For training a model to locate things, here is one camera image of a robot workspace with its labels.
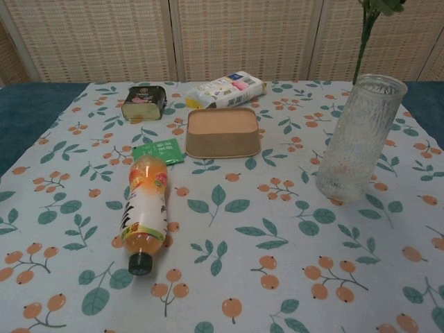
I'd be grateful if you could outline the orange juice bottle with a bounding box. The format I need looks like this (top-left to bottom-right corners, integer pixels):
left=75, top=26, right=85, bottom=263
left=119, top=155, right=170, bottom=277

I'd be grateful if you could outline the green sachet packet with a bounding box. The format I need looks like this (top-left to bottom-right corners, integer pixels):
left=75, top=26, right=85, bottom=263
left=133, top=137, right=187, bottom=167

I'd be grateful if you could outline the transparent glass vase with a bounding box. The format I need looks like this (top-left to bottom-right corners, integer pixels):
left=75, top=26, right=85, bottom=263
left=315, top=73, right=408, bottom=205

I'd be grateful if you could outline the floral patterned tablecloth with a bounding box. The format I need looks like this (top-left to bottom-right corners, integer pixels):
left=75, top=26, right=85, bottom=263
left=0, top=80, right=444, bottom=333

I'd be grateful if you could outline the brown paper bowl box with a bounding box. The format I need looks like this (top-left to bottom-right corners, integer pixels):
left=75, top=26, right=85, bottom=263
left=185, top=107, right=262, bottom=160

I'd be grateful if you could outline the white snack package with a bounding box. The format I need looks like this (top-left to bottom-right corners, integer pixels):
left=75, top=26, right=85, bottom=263
left=185, top=70, right=267, bottom=110

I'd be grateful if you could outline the pink flower bouquet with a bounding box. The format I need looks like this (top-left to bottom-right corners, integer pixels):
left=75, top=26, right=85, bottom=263
left=352, top=0, right=407, bottom=85

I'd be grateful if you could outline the woven folding screen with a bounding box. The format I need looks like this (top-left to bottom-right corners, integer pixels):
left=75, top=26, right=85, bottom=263
left=0, top=0, right=444, bottom=87

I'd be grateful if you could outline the black tin can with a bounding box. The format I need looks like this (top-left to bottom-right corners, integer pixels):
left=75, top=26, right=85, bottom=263
left=121, top=85, right=167, bottom=123

